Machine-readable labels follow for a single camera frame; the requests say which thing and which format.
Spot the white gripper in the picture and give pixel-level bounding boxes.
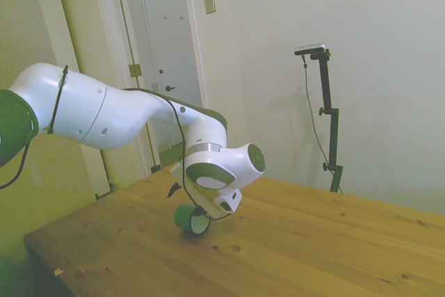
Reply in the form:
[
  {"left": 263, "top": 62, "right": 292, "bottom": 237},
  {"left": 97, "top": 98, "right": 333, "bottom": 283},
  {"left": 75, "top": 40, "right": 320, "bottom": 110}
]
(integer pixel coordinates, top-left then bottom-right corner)
[{"left": 167, "top": 161, "right": 241, "bottom": 222}]

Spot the teal enamel mug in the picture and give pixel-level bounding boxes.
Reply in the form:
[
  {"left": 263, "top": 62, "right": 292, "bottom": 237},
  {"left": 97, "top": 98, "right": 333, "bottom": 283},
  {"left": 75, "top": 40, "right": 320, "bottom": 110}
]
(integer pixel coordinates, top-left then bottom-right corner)
[{"left": 173, "top": 204, "right": 211, "bottom": 236}]

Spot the white closed door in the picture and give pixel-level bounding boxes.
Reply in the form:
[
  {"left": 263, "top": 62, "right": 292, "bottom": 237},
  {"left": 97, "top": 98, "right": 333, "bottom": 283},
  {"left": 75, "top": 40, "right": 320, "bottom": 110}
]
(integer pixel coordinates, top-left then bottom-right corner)
[{"left": 138, "top": 0, "right": 206, "bottom": 148}]

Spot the cream open door leaf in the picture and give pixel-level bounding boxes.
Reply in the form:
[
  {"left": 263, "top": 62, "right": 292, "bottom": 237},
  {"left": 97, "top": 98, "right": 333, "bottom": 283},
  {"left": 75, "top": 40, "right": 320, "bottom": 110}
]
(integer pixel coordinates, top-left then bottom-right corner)
[{"left": 29, "top": 0, "right": 140, "bottom": 200}]

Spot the white door frame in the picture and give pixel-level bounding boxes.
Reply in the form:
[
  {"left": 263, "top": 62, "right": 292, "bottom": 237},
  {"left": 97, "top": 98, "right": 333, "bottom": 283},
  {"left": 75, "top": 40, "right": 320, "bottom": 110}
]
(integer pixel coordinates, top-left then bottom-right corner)
[{"left": 88, "top": 0, "right": 218, "bottom": 179}]

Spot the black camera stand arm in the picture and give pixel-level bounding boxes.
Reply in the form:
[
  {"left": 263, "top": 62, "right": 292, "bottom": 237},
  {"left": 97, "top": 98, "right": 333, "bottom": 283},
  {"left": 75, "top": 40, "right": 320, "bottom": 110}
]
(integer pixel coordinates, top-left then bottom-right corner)
[{"left": 310, "top": 49, "right": 345, "bottom": 193}]

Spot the black cable strap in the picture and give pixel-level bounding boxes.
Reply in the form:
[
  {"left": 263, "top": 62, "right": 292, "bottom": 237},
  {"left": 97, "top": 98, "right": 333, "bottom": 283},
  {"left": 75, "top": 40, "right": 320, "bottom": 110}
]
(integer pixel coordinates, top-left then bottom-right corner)
[{"left": 47, "top": 65, "right": 70, "bottom": 136}]

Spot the black camera stand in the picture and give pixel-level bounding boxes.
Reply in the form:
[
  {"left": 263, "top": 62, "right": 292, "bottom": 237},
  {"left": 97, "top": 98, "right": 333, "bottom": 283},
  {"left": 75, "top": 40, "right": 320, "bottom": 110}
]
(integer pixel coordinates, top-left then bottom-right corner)
[{"left": 300, "top": 54, "right": 344, "bottom": 195}]

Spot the black and silver stereo camera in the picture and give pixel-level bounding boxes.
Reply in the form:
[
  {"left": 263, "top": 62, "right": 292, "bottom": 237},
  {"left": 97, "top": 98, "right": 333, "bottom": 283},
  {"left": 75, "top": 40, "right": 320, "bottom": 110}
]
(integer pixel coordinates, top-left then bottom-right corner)
[{"left": 293, "top": 43, "right": 328, "bottom": 56}]

